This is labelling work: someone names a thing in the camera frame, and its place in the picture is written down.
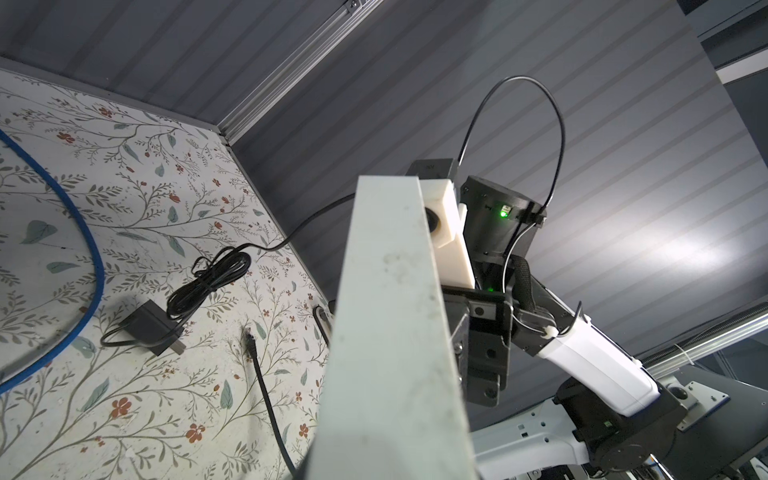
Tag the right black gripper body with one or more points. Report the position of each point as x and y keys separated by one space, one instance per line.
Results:
x=480 y=328

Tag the white network switch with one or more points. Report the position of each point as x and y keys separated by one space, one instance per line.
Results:
x=391 y=405

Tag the small black power adapter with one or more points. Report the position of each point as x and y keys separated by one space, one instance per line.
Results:
x=157 y=329

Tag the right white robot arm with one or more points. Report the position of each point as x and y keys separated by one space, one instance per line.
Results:
x=609 y=416

